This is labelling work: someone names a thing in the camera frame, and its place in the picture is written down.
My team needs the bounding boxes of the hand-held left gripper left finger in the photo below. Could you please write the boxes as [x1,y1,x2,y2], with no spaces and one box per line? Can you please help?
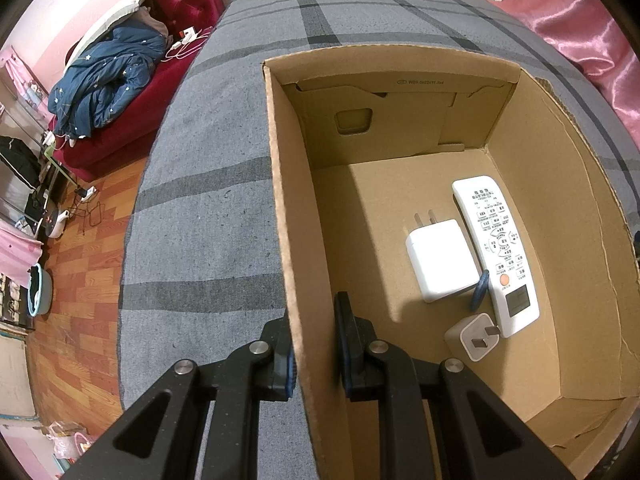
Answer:
[60,305,299,480]

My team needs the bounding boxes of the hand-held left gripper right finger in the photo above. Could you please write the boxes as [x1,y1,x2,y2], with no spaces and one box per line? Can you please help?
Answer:
[333,291,576,480]

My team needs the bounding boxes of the cardboard box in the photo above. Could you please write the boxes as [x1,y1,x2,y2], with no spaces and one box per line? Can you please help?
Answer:
[261,42,640,480]

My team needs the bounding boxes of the large white charger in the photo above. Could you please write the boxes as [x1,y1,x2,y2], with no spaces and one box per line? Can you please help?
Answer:
[404,211,482,304]

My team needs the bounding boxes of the small white charger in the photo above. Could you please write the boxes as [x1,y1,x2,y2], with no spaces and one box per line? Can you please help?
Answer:
[444,312,502,363]

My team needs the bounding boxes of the white remote control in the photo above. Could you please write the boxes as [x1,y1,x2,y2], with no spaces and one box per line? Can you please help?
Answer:
[451,175,541,339]

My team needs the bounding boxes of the blue round tag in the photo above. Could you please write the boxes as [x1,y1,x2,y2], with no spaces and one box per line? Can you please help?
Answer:
[468,269,491,311]

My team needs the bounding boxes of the grey plaid blanket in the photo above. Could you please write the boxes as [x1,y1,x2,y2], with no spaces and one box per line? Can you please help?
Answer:
[117,0,640,480]

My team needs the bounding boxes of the pink satin curtain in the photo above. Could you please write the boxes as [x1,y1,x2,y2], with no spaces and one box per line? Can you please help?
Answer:
[502,0,640,132]

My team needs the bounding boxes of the pink plastic bag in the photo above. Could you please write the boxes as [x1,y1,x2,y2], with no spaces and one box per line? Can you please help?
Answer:
[49,420,96,462]

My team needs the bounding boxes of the teal basin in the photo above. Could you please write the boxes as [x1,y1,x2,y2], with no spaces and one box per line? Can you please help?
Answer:
[27,265,54,317]

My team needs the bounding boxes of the white kettle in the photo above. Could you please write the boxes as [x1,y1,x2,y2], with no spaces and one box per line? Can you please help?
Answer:
[47,207,71,239]

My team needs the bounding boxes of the red sofa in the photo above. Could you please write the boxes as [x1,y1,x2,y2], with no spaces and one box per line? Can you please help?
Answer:
[49,0,227,184]

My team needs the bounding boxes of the pink printed cloth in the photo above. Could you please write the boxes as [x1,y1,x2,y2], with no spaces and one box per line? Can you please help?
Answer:
[0,225,44,281]

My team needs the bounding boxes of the blue star-print quilt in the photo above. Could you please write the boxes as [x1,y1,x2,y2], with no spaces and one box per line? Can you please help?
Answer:
[48,25,169,139]

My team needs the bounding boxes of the brown cloth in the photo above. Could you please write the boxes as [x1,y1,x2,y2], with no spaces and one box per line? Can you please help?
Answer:
[137,6,169,39]

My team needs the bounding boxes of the white pillow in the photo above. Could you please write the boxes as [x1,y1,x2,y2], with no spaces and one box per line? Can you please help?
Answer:
[67,0,154,69]

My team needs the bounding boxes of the white charging cables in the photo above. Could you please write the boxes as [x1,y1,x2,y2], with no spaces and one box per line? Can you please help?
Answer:
[162,26,214,62]

